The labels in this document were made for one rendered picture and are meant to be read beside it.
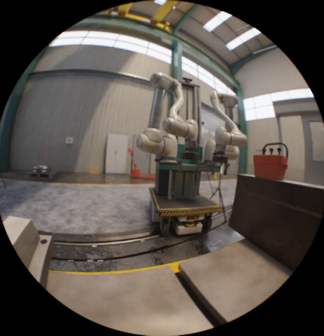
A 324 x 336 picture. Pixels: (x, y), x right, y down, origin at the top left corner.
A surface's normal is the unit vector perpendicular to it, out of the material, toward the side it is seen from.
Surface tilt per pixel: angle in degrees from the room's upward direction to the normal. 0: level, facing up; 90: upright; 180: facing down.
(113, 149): 90
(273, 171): 97
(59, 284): 0
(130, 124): 90
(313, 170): 90
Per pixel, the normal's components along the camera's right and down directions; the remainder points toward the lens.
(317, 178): -0.88, -0.04
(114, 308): 0.07, -1.00
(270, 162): -0.98, 0.07
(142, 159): 0.48, 0.07
